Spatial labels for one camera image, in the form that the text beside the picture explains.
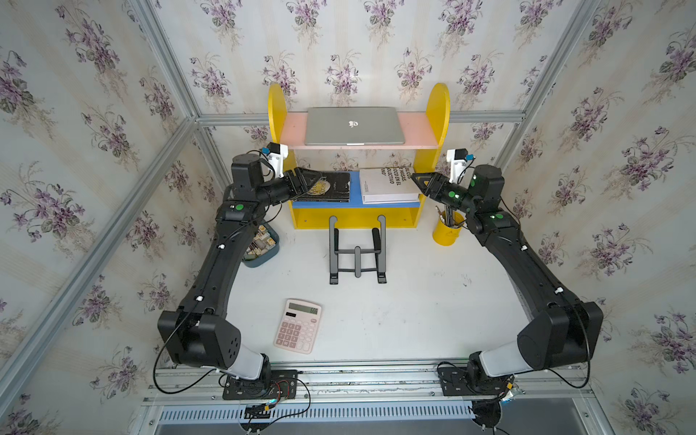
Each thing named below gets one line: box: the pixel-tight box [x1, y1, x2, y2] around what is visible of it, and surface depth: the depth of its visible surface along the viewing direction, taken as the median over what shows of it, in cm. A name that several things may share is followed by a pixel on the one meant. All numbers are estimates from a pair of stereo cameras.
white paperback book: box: [358, 167, 422, 205], surface depth 100 cm
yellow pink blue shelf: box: [268, 83, 452, 230], surface depth 90 cm
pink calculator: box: [273, 298, 322, 355], surface depth 84 cm
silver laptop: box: [304, 106, 406, 146], surface depth 86 cm
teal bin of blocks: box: [241, 219, 281, 269], surface depth 103 cm
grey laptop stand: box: [328, 214, 387, 285], surface depth 96 cm
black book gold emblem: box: [296, 171, 350, 203], surface depth 103 cm
